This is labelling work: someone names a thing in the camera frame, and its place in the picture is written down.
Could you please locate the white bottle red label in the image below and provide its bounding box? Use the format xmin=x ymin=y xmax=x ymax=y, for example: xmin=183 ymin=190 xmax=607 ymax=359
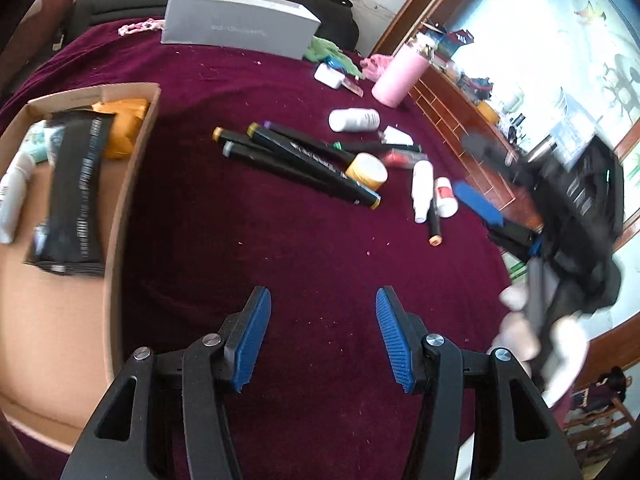
xmin=434 ymin=177 xmax=459 ymax=219

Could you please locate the tall white tube bottle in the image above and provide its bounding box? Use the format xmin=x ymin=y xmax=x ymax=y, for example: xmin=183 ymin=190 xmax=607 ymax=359
xmin=411 ymin=160 xmax=434 ymax=223

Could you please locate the yellow capped black marker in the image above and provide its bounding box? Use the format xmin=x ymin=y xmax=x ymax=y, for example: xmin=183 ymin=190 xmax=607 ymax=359
xmin=246 ymin=122 xmax=381 ymax=209

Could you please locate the dark brown snack packet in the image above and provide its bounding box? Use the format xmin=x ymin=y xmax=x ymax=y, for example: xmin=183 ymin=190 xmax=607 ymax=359
xmin=26 ymin=108 xmax=114 ymax=276

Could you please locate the grey capped black marker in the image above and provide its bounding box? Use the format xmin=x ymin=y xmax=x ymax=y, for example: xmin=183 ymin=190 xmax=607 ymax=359
xmin=221 ymin=141 xmax=359 ymax=205

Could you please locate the white bottle green label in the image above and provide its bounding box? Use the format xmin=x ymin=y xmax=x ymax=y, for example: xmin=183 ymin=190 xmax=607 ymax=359
xmin=0 ymin=152 xmax=36 ymax=245

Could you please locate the person's right hand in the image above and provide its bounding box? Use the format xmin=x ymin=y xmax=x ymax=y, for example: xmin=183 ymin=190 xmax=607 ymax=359
xmin=489 ymin=283 xmax=589 ymax=408

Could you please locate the orange tipped black marker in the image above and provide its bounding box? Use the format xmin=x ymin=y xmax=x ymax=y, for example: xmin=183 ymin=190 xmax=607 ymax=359
xmin=426 ymin=198 xmax=442 ymax=247

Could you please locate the clear case red item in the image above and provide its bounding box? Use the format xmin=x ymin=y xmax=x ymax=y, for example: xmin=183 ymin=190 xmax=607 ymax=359
xmin=381 ymin=148 xmax=428 ymax=169

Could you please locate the white charger plug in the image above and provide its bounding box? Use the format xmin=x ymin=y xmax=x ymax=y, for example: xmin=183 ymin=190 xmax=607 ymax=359
xmin=378 ymin=126 xmax=414 ymax=145

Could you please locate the cardboard box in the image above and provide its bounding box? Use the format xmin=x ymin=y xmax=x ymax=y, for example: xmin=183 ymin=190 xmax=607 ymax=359
xmin=1 ymin=82 xmax=160 ymax=453

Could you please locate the pink thermos bottle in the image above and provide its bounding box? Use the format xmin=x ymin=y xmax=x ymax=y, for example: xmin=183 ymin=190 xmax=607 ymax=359
xmin=372 ymin=42 xmax=432 ymax=108

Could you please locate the pink crochet item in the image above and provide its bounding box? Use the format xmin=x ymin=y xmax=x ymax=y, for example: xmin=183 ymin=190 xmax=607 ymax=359
xmin=359 ymin=54 xmax=394 ymax=82

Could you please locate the green capped black marker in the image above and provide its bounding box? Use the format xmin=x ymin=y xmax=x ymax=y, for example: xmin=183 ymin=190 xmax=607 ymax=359
xmin=332 ymin=141 xmax=422 ymax=155

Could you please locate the white pill bottle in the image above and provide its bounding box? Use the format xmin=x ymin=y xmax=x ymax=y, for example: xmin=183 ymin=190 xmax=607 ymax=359
xmin=328 ymin=108 xmax=381 ymax=132

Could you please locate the brown patterned card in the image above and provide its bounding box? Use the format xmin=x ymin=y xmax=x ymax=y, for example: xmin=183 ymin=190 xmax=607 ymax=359
xmin=341 ymin=78 xmax=363 ymax=98

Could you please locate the purple capped black marker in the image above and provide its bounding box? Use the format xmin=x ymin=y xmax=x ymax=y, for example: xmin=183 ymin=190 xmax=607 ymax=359
xmin=262 ymin=120 xmax=355 ymax=167

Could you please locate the blue small object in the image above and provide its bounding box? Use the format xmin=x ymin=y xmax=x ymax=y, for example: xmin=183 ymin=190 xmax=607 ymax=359
xmin=324 ymin=58 xmax=345 ymax=72

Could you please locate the white power adapter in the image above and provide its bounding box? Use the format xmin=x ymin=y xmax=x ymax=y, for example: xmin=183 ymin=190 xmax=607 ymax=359
xmin=314 ymin=63 xmax=345 ymax=90

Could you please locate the green cloth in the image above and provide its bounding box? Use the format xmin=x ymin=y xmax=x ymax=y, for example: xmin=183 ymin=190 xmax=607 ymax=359
xmin=303 ymin=36 xmax=363 ymax=79

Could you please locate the maroon bed blanket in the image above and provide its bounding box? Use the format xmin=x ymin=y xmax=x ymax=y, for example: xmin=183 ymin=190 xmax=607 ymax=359
xmin=1 ymin=24 xmax=509 ymax=479

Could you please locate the grey shoe box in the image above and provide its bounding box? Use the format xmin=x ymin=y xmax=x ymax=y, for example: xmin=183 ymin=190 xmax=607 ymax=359
xmin=162 ymin=0 xmax=321 ymax=60

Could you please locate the teal packet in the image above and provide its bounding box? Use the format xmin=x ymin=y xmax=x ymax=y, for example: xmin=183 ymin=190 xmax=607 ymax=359
xmin=21 ymin=120 xmax=65 ymax=167

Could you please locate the orange snack packet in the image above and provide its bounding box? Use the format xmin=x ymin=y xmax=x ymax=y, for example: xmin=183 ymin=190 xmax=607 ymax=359
xmin=92 ymin=98 xmax=149 ymax=160

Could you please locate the pink white fabric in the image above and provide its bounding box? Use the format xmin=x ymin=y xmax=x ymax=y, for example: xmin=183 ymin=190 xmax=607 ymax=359
xmin=118 ymin=18 xmax=165 ymax=37

